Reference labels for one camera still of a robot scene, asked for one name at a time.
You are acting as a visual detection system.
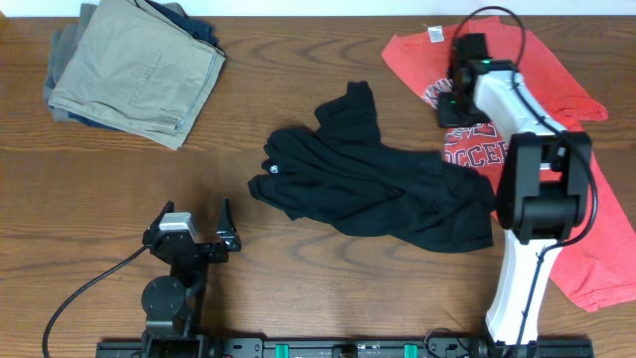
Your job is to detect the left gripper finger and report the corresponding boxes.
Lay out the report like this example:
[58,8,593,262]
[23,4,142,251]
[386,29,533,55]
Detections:
[216,197,238,239]
[157,200,174,224]

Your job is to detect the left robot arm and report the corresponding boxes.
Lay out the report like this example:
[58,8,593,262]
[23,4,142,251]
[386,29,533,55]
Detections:
[141,198,241,357]

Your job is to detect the right black cable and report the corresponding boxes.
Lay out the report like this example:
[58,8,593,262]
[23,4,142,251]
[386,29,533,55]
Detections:
[449,5,599,349]

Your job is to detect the red printed t-shirt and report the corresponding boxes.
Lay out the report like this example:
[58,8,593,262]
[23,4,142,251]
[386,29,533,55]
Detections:
[382,17,635,312]

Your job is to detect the khaki folded trousers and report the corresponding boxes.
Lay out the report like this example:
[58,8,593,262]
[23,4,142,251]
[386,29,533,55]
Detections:
[48,0,225,150]

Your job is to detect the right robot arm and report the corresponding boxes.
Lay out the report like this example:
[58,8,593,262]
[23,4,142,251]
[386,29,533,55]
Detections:
[438,59,597,357]

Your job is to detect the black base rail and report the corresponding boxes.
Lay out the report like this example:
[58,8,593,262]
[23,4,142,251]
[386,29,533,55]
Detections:
[95,334,594,358]

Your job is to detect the left black cable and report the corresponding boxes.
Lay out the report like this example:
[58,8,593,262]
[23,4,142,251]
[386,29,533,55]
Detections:
[42,244,150,358]

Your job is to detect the black cable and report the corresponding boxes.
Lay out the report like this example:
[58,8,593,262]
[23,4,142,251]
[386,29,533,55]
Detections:
[42,244,150,358]
[449,5,599,349]

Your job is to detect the black t-shirt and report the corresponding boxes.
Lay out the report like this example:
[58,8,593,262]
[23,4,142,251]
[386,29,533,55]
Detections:
[247,82,495,254]

